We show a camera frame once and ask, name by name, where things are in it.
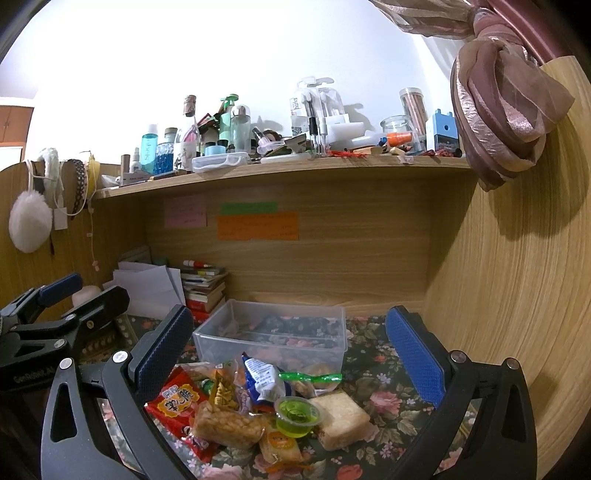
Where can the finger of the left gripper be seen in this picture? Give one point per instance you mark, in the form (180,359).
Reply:
(99,304)
(27,307)

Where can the orange label biscuit pack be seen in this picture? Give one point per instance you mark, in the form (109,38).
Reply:
(278,448)

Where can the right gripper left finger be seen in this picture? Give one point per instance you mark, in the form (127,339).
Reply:
(75,441)

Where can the red snack bag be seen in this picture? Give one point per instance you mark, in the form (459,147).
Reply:
(175,408)

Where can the green jelly cup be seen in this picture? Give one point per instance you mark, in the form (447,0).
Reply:
(296,416)

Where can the blue pencil sharpener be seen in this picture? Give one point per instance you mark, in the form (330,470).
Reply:
(445,133)

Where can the yellow snack packet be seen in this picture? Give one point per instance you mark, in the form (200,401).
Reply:
(223,393)

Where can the white folded papers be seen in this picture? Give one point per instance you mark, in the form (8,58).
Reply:
(153,290)

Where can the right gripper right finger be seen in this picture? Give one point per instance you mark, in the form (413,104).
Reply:
(502,443)

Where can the green clear snack bag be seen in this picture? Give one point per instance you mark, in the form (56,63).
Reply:
(316,381)

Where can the blue white snack packet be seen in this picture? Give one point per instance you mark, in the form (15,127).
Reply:
(263,382)

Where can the white fluffy earmuff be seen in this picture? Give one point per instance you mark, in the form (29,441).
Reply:
(30,221)

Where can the clear glass jar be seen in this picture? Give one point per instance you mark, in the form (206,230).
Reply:
(401,133)

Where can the clear plastic lidded box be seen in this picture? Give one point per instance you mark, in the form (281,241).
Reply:
(219,161)

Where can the pink brown tied curtain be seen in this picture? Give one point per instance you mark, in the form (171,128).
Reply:
(505,104)

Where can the tall clear tube container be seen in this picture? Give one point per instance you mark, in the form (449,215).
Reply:
(412,99)

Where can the peanut brittle snack pack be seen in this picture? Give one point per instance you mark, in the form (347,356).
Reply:
(226,427)

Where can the blue liquid bottle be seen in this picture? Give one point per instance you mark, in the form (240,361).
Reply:
(148,147)

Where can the stack of books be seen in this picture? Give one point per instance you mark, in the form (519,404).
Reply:
(204,291)

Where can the pink sticky note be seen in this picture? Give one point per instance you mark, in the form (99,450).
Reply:
(185,212)

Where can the white tissue pack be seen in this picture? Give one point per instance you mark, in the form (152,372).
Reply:
(85,294)

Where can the red white glue tube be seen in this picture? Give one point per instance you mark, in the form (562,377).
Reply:
(196,264)

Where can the clear plastic storage bin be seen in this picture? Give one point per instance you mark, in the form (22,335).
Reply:
(294,338)

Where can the wooden shelf board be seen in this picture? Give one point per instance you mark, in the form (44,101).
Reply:
(294,172)

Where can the orange paper note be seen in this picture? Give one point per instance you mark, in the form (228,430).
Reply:
(266,226)

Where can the white rice cracker pack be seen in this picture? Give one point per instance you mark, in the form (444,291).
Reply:
(344,422)

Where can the green spray bottle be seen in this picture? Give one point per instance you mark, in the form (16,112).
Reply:
(224,117)

